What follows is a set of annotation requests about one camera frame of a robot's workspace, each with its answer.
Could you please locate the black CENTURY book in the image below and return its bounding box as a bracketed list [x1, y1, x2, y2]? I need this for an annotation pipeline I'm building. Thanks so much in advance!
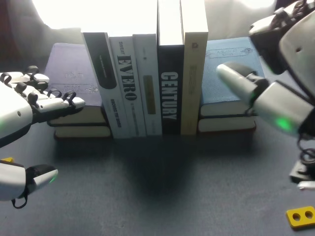
[157, 0, 185, 135]

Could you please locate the dark red cover book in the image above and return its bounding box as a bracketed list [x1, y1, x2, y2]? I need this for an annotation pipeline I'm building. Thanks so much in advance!
[53, 125, 112, 141]

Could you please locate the blue hardcover book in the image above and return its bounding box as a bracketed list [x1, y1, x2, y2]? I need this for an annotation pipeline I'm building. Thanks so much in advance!
[198, 36, 268, 118]

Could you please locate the grey book with gold label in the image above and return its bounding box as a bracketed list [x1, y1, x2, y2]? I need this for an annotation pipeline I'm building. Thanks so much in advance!
[132, 33, 163, 136]

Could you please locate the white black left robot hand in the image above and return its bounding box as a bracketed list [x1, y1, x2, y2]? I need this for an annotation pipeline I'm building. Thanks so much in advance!
[0, 65, 86, 209]

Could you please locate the grey table cloth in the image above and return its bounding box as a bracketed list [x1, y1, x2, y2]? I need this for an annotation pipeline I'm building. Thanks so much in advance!
[0, 98, 315, 236]

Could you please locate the yellow block with two holes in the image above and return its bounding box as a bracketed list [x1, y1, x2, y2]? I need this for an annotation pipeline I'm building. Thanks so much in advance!
[285, 206, 315, 231]

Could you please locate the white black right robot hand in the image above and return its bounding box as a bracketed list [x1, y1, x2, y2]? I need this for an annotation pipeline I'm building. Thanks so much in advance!
[216, 0, 315, 138]

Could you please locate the black and white book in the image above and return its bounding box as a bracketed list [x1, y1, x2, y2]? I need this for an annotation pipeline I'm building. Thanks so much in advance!
[81, 31, 129, 140]

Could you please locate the cream book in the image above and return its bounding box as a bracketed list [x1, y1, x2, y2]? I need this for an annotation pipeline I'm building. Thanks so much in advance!
[179, 0, 209, 136]

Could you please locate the white EVERO book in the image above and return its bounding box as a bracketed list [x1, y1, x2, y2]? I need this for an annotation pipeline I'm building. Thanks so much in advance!
[109, 36, 147, 138]

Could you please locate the purple hardcover book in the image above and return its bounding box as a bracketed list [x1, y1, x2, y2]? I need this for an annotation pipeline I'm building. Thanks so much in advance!
[44, 43, 107, 127]

